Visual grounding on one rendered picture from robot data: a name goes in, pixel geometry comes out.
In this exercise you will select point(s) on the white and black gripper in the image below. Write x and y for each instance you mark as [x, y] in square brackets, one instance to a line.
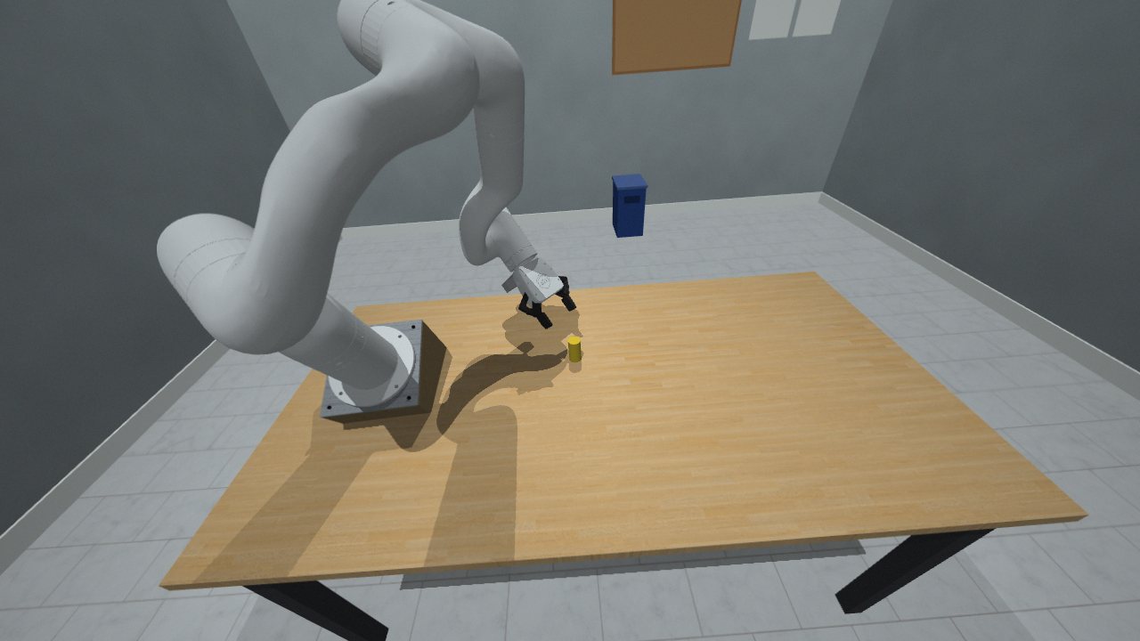
[537, 282]

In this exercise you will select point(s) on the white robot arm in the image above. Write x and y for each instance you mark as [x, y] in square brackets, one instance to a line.
[431, 77]

